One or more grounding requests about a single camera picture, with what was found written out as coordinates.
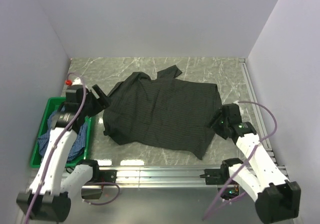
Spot black pinstriped long sleeve shirt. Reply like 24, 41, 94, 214
102, 65, 222, 160

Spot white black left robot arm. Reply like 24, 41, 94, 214
16, 85, 111, 223

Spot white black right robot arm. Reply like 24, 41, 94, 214
203, 103, 301, 223

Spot green plastic tray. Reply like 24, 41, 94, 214
30, 97, 96, 168

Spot blue checked shirt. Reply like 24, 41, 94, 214
37, 110, 88, 162

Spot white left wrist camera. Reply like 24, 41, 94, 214
65, 78, 84, 93

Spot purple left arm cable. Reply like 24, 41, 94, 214
23, 71, 121, 224

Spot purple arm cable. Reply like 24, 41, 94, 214
201, 100, 278, 221
23, 71, 121, 224

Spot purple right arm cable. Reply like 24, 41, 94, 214
201, 100, 278, 221

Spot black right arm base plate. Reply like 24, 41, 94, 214
200, 168, 226, 185

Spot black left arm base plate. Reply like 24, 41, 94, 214
98, 169, 117, 183

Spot aluminium rail frame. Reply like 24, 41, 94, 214
27, 58, 292, 224

